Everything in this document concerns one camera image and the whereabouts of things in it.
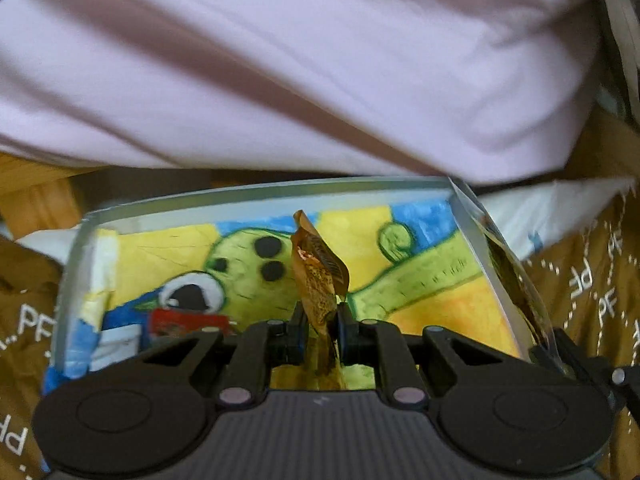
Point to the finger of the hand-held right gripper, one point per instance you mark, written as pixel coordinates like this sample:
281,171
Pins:
585,362

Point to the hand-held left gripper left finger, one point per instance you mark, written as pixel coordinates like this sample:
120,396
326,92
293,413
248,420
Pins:
300,332

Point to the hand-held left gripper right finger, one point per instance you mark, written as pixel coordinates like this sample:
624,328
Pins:
343,332

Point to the brown speckled snack packet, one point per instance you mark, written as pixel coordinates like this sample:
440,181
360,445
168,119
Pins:
315,280

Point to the clear brown snack packet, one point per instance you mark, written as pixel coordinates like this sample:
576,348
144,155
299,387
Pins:
525,300

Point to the metal tin tray with drawing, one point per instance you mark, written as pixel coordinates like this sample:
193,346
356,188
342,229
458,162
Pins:
425,280

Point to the brown printed blanket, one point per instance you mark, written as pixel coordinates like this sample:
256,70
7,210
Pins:
590,300

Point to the pink garment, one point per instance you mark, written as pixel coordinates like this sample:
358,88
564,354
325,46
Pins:
300,60

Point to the wooden furniture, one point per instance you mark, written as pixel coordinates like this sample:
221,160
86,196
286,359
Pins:
35,195

